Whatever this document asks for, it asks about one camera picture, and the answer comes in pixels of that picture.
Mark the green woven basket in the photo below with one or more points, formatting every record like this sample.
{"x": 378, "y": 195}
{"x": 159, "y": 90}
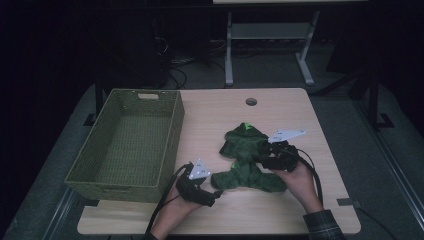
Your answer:
{"x": 136, "y": 133}

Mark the black stand with foot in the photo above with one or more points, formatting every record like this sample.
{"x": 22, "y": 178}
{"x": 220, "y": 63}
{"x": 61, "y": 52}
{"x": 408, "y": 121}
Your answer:
{"x": 374, "y": 100}
{"x": 98, "y": 100}

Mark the person's left hand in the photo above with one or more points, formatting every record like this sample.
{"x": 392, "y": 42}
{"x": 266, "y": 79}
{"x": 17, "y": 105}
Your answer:
{"x": 175, "y": 213}

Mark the grey metal stand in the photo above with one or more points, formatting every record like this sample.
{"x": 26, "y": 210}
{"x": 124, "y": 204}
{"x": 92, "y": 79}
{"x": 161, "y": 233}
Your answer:
{"x": 228, "y": 50}

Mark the green pet hoodie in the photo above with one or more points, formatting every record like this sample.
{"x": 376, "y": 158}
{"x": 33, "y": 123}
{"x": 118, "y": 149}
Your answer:
{"x": 245, "y": 150}

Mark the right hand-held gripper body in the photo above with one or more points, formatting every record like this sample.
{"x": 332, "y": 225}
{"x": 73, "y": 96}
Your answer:
{"x": 280, "y": 158}

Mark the person's right hand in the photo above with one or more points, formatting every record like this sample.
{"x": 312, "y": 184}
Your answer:
{"x": 301, "y": 186}

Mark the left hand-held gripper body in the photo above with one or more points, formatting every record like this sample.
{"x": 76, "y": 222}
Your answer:
{"x": 191, "y": 190}

